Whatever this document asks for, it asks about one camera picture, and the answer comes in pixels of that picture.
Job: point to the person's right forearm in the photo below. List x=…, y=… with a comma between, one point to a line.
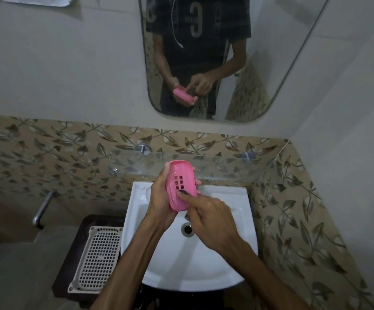
x=264, y=280

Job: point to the metal sink drain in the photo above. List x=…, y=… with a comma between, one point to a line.
x=187, y=229

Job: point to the dark stool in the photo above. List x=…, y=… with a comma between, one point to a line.
x=70, y=242

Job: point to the chrome shelf mount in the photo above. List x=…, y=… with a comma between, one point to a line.
x=143, y=148
x=248, y=156

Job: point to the chrome basin faucet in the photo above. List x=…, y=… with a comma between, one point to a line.
x=187, y=216

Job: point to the person's left hand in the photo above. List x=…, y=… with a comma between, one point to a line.
x=158, y=203

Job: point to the white plastic perforated basket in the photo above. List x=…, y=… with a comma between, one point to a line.
x=98, y=258

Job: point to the clear glass shelf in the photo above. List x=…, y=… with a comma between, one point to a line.
x=232, y=167

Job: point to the pink soap dish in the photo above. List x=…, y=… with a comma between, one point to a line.
x=180, y=172

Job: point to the person's right hand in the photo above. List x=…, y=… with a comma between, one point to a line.
x=212, y=222

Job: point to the person's left forearm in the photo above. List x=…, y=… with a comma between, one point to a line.
x=129, y=271

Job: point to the rounded wall mirror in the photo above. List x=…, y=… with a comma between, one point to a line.
x=287, y=45

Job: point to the chrome wall tap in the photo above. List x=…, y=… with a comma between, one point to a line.
x=43, y=208

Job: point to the white wash basin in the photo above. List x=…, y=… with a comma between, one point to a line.
x=180, y=267

